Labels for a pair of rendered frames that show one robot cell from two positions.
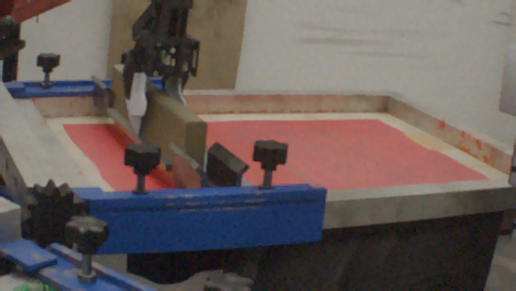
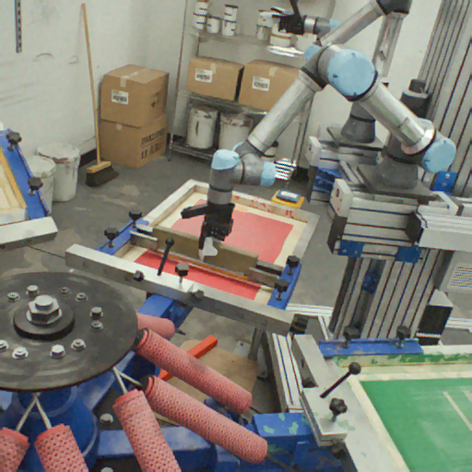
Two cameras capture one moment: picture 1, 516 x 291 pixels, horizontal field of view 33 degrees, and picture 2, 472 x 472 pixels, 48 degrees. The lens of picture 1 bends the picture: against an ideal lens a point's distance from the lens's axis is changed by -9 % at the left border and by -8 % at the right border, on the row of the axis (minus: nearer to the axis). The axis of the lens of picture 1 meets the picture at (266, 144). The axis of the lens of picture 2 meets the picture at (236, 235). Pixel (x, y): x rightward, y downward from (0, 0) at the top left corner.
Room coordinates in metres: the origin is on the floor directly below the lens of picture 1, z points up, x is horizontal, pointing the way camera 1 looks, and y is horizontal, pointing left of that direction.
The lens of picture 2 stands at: (0.29, 1.26, 1.87)
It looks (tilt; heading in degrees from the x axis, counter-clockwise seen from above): 27 degrees down; 310
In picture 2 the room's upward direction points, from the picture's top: 10 degrees clockwise
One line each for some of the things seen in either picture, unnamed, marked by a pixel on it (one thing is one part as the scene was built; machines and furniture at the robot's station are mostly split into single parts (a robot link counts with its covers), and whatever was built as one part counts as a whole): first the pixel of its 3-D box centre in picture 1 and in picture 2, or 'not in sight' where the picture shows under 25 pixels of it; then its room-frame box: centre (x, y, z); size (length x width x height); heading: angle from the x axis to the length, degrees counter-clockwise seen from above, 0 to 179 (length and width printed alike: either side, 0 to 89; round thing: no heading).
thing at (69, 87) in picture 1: (87, 101); (122, 242); (1.55, 0.32, 0.97); 0.30 x 0.05 x 0.07; 117
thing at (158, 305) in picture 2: not in sight; (158, 309); (1.15, 0.48, 1.02); 0.17 x 0.06 x 0.05; 117
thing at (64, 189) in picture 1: (50, 211); (295, 326); (0.89, 0.22, 1.02); 0.07 x 0.06 x 0.07; 117
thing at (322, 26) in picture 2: not in sight; (327, 29); (1.72, -0.83, 1.65); 0.11 x 0.08 x 0.09; 23
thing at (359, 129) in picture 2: not in sight; (359, 125); (1.42, -0.81, 1.31); 0.15 x 0.15 x 0.10
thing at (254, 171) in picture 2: not in sight; (254, 171); (1.26, 0.06, 1.30); 0.11 x 0.11 x 0.08; 58
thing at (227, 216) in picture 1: (202, 215); (282, 292); (1.05, 0.07, 0.97); 0.30 x 0.05 x 0.07; 117
